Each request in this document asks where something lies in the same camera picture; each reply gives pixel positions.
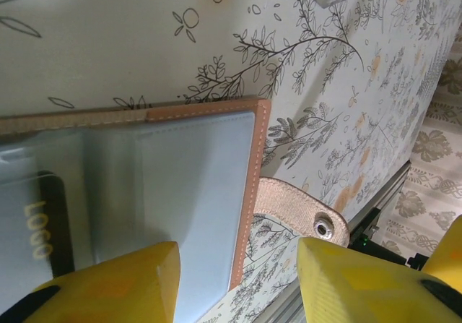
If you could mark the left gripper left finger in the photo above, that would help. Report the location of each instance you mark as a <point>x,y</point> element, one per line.
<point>108,287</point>

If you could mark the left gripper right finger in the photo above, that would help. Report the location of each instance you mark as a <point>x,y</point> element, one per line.
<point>361,290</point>

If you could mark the black credit card gold logo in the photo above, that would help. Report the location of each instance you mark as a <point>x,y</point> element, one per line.
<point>54,229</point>

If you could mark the tan leather card holder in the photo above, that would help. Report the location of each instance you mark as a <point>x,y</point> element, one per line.
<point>180,164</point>

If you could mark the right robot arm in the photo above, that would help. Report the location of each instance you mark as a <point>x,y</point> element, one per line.
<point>362,238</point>

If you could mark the floral tablecloth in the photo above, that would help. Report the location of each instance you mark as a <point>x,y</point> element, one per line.
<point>108,48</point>

